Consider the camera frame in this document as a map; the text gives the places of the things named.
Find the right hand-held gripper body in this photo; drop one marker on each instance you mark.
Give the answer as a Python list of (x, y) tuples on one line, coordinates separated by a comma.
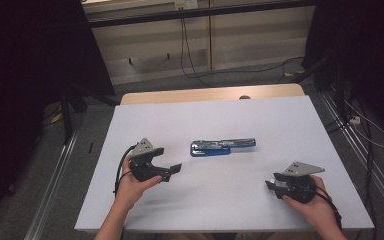
[(298, 188)]

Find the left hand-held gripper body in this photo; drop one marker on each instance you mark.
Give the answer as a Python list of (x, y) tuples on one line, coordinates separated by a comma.
[(143, 166)]

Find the silver staple strip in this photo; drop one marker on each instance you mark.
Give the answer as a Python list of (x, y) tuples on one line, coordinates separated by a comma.
[(274, 181)]

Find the blue stapler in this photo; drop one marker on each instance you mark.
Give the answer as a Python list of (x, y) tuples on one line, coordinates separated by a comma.
[(213, 150)]

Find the person's right hand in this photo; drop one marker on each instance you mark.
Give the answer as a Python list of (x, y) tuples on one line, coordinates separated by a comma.
[(313, 208)]

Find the person's left hand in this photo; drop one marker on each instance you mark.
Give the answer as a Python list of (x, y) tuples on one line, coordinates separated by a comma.
[(133, 191)]

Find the white table sheet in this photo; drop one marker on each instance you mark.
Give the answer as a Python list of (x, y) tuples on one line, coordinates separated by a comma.
[(220, 200)]

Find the wooden table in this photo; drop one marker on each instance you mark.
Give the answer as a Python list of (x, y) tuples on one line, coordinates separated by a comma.
[(196, 95)]

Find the white power strip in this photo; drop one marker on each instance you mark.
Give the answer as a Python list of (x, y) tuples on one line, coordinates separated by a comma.
[(355, 120)]

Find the black metal stand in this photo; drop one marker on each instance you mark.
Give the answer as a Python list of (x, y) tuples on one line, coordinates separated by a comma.
[(338, 86), (68, 113)]

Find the black curtain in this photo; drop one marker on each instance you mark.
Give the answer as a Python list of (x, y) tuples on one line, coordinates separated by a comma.
[(363, 50), (30, 66)]

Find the aluminium floor rail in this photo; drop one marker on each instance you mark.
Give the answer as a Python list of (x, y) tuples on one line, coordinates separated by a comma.
[(51, 186), (363, 150)]

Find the white wall socket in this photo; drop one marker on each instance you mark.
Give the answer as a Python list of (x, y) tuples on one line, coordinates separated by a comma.
[(186, 4)]

